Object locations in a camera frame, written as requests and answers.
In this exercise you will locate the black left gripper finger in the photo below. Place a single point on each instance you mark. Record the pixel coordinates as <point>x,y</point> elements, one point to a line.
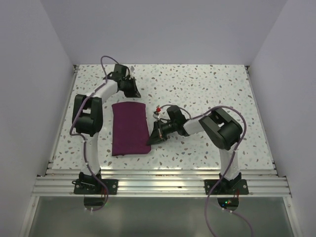
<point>129,93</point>
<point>135,92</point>

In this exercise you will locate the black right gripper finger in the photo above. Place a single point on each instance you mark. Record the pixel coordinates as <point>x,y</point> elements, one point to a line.
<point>153,140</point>
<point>156,129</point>

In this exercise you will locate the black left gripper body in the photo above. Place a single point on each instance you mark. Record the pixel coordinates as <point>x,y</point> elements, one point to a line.
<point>127,84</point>

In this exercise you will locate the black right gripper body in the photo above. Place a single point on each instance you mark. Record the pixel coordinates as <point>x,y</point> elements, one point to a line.
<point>169,127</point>

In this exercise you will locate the purple cloth mat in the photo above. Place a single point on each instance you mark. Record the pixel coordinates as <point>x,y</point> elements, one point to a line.
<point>130,129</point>

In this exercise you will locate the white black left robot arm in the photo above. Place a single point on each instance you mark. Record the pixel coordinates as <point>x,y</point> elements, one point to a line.
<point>87,119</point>

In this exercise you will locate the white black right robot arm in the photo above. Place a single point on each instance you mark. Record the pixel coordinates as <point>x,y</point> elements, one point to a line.
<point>222,129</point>

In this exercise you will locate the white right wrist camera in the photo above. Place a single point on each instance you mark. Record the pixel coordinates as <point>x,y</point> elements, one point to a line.
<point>157,114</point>

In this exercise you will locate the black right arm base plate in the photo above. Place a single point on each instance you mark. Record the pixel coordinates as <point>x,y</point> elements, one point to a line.
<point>226,188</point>

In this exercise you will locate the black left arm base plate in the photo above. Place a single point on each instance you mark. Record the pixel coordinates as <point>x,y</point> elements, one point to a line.
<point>82,188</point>

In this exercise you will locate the aluminium frame rail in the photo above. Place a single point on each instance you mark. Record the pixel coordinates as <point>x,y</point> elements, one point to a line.
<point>162,183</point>

